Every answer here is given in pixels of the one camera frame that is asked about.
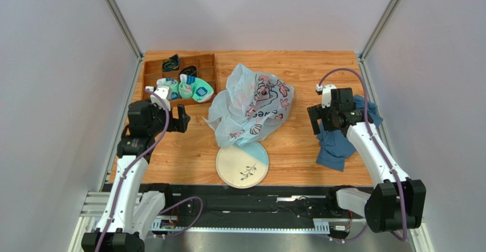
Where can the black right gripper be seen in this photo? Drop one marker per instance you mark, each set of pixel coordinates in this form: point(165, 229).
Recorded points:
point(315, 118)

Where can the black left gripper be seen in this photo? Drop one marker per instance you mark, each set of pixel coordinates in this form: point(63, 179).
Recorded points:
point(183, 119)

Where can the translucent printed plastic bag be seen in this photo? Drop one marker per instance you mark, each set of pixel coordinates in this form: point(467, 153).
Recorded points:
point(253, 106)

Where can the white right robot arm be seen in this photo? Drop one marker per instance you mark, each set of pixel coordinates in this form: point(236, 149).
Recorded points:
point(397, 201)

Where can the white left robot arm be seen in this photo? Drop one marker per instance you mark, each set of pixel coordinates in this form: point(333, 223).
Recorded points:
point(135, 209)

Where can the green white sock right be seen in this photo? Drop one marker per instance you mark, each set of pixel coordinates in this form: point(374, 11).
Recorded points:
point(194, 88)

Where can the green white sock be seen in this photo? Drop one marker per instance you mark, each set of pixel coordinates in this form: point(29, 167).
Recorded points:
point(172, 84)
point(194, 88)

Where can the green white sock left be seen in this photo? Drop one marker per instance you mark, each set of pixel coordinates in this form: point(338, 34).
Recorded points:
point(172, 84)

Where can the blue cloth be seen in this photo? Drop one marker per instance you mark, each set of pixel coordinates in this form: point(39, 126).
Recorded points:
point(334, 147)

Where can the black rolled sock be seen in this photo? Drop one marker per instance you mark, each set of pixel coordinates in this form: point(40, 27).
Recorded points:
point(189, 71)

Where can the dark rolled sock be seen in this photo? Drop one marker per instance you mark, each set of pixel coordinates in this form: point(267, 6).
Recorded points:
point(171, 64)

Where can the brown wooden divider tray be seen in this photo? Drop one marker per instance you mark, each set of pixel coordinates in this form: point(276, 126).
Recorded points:
point(206, 70)

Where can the cream and blue plate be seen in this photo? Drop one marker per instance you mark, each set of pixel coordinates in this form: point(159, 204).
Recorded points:
point(243, 166)

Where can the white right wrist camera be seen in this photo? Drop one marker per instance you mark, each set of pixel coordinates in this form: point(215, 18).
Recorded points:
point(325, 92)

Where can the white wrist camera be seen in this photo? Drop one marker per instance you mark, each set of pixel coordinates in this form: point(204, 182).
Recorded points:
point(159, 97)
point(325, 92)

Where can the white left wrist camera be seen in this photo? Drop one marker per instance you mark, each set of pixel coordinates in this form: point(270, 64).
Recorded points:
point(159, 97)

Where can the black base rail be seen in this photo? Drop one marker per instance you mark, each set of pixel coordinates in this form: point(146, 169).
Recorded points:
point(259, 207)

